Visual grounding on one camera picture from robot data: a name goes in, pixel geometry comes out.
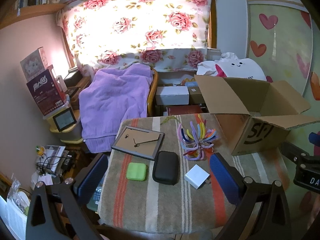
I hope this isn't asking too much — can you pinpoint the black zip case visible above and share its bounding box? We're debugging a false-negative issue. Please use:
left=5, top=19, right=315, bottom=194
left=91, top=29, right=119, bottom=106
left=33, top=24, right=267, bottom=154
left=152, top=151, right=179, bottom=186

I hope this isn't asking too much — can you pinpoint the grey picture frame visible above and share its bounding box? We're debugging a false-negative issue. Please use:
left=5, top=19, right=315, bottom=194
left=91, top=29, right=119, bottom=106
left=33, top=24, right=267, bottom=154
left=111, top=125, right=165, bottom=161

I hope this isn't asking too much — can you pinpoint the clear plastic bag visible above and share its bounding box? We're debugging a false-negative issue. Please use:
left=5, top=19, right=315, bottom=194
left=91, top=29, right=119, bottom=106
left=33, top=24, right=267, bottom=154
left=6, top=177, right=32, bottom=215

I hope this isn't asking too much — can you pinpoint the black box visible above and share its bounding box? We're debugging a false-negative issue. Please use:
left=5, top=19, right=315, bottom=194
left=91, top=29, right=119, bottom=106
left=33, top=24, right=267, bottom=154
left=64, top=70, right=83, bottom=90

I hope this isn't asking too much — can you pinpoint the dark red product box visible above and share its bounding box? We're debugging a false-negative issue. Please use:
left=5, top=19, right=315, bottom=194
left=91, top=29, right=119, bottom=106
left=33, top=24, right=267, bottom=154
left=26, top=65, right=65, bottom=117

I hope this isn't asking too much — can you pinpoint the wooden wall shelf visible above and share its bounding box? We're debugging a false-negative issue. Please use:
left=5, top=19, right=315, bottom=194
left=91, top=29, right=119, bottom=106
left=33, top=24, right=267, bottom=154
left=0, top=2, right=65, bottom=29

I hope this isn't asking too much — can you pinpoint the white plush bag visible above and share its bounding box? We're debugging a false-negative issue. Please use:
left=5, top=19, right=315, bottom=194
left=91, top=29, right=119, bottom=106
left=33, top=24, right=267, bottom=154
left=197, top=52, right=267, bottom=82

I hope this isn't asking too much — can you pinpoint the rose print curtain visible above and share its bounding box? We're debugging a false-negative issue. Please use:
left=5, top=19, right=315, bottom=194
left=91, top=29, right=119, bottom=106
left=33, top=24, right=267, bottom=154
left=56, top=0, right=217, bottom=72

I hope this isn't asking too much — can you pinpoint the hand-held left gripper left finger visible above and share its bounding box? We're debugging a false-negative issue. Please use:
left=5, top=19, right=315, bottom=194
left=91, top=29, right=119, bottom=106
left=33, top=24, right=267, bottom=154
left=25, top=152, right=109, bottom=240

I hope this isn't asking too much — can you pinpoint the black cable tangle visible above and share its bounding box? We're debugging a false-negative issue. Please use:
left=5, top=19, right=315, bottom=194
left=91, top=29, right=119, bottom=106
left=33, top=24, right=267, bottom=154
left=36, top=152, right=75, bottom=175

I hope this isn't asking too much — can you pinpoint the dark red book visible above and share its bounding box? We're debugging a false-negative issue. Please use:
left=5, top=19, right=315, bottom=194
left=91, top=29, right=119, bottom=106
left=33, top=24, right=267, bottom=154
left=166, top=105, right=204, bottom=117

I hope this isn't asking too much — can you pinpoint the green square case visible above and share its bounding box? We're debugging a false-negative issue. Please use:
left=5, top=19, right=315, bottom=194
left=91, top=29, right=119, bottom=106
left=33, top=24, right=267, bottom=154
left=126, top=162, right=148, bottom=181

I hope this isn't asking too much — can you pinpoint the clear plastic storage bin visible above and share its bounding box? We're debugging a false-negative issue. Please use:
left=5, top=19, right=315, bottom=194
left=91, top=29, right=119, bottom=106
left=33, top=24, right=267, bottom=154
left=42, top=94, right=84, bottom=144

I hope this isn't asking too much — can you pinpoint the bunch of colourful loops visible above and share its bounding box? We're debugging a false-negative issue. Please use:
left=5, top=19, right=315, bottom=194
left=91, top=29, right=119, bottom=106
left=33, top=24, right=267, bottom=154
left=176, top=114, right=220, bottom=161

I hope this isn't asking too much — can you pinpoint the wooden chair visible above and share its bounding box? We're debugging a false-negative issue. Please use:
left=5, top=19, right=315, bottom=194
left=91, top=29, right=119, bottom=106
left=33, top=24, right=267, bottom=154
left=146, top=66, right=159, bottom=118

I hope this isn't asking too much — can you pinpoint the white carton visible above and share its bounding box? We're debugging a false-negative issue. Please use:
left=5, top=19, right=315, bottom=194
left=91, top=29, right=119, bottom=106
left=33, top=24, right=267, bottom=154
left=155, top=86, right=189, bottom=105

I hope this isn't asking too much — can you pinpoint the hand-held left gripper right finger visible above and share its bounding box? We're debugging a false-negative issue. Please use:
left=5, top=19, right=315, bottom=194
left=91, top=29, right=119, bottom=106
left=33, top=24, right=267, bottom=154
left=209, top=152, right=293, bottom=240

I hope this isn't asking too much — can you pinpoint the white charger block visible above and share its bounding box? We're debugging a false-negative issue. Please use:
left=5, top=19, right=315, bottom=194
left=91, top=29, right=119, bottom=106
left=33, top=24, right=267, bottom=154
left=184, top=164, right=212, bottom=190

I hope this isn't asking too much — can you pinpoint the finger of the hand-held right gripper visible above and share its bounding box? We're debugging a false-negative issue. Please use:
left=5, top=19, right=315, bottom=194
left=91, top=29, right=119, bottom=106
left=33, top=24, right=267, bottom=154
left=280, top=141, right=312, bottom=162
left=308, top=132, right=320, bottom=146

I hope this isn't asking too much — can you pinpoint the striped table towel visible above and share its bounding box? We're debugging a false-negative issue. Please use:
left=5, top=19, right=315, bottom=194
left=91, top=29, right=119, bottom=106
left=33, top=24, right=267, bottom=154
left=97, top=114, right=288, bottom=234

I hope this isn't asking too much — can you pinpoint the brown cardboard box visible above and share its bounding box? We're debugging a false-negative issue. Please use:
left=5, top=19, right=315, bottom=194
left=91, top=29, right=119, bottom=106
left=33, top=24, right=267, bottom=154
left=194, top=74, right=319, bottom=157

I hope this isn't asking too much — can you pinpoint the purple blanket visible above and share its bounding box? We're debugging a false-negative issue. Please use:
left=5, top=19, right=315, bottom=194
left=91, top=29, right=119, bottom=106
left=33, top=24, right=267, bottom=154
left=79, top=64, right=153, bottom=153

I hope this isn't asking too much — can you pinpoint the small brown carton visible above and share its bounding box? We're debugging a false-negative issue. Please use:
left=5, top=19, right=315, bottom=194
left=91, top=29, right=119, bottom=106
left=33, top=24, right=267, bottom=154
left=188, top=86, right=204, bottom=104

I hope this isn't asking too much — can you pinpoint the heart print door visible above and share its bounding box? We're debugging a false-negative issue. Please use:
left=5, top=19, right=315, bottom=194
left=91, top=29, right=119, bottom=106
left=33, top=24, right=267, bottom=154
left=246, top=0, right=320, bottom=205

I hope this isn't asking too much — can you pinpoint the small white red box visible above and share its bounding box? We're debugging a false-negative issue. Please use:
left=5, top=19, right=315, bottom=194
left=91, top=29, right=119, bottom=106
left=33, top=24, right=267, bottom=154
left=56, top=76, right=68, bottom=93

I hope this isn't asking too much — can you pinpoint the pink cat print box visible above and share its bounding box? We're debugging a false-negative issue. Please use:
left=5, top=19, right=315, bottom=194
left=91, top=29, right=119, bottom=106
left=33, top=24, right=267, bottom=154
left=20, top=47, right=49, bottom=83

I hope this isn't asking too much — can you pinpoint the stack of papers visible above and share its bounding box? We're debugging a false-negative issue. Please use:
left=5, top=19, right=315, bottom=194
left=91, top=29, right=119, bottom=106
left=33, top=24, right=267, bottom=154
left=39, top=145, right=67, bottom=173

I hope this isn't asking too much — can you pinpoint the black framed display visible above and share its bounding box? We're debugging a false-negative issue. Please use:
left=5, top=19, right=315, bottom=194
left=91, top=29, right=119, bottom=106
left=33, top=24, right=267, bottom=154
left=53, top=110, right=77, bottom=132

